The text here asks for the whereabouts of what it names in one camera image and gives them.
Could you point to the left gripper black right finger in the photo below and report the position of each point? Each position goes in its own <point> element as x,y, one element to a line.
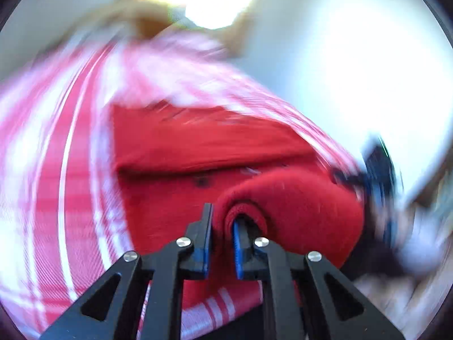
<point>305,296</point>

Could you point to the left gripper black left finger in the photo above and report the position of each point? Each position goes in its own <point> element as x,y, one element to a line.
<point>140,297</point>

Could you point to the red knitted sweater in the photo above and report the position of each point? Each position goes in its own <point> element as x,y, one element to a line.
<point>170,161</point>

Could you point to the red white plaid bedspread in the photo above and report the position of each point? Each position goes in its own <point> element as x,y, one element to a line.
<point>62,215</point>

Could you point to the cream wooden headboard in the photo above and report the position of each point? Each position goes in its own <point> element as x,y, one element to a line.
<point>136,19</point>

